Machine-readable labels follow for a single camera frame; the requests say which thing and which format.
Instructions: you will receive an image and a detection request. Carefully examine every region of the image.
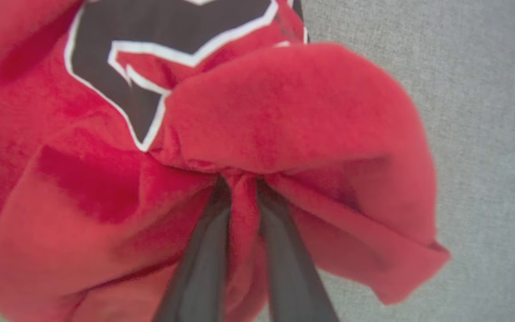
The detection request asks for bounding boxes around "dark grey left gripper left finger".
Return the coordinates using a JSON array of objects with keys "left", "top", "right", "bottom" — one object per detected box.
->
[{"left": 152, "top": 175, "right": 232, "bottom": 322}]

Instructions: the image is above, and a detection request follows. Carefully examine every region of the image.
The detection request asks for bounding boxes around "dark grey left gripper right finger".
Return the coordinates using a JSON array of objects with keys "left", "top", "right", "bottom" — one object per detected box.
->
[{"left": 257, "top": 178, "right": 340, "bottom": 322}]

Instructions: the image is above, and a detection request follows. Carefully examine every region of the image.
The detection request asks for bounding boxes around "red jersey with white sleeves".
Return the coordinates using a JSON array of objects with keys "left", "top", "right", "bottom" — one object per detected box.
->
[{"left": 0, "top": 0, "right": 451, "bottom": 322}]

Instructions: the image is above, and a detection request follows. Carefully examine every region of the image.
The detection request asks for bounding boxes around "grey fabric sofa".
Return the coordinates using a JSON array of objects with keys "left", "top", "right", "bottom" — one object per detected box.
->
[{"left": 0, "top": 0, "right": 515, "bottom": 322}]

